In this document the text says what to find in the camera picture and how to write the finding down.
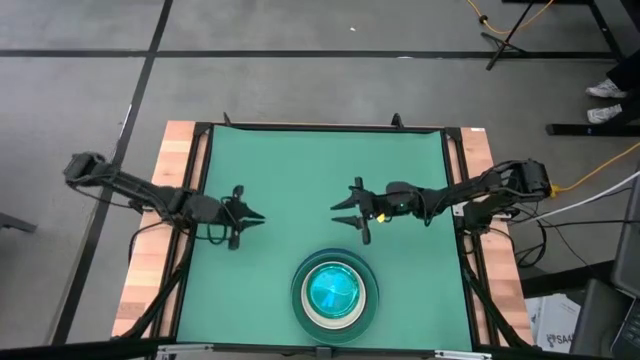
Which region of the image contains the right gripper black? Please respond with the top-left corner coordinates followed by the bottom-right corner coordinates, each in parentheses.
top-left (329, 177), bottom-right (426, 246)

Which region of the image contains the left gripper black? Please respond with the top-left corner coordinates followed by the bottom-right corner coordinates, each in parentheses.
top-left (188, 185), bottom-right (266, 250)

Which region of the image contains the large green plastic plate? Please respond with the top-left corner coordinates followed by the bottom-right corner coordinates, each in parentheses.
top-left (290, 249), bottom-right (380, 346)

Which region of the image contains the white plastic plate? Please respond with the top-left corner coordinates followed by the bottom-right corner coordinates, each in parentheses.
top-left (299, 259), bottom-right (368, 331)

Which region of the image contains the green table mat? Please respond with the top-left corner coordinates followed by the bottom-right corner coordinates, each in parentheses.
top-left (175, 124), bottom-right (474, 351)

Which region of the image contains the black floor beam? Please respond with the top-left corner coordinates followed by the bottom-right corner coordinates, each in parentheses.
top-left (0, 337), bottom-right (177, 360)

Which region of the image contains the black tripod stand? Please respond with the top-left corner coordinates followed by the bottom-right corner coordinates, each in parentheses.
top-left (480, 2), bottom-right (535, 71)

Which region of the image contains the white printed booklet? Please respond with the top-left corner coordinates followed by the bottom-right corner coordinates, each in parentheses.
top-left (524, 293), bottom-right (582, 354)

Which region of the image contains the grey stand foot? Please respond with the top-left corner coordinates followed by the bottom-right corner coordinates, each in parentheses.
top-left (0, 212), bottom-right (39, 235)

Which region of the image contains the black desk foot bar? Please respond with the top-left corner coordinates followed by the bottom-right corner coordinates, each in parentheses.
top-left (545, 123), bottom-right (640, 137)

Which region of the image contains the grey monitor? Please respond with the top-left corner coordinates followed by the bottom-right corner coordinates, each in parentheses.
top-left (610, 174), bottom-right (640, 301)

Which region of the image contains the person's leg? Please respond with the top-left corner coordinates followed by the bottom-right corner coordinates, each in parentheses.
top-left (604, 47), bottom-right (640, 126)

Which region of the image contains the black metal table frame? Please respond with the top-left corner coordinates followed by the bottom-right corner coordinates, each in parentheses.
top-left (112, 112), bottom-right (536, 360)

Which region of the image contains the yellow extension cable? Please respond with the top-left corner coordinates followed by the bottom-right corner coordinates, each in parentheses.
top-left (466, 0), bottom-right (556, 36)
top-left (542, 142), bottom-right (640, 197)

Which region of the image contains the black power cable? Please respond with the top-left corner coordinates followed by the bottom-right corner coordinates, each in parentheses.
top-left (499, 192), bottom-right (640, 269)

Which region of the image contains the white cable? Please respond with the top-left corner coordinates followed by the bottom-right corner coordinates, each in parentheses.
top-left (519, 169), bottom-right (640, 226)

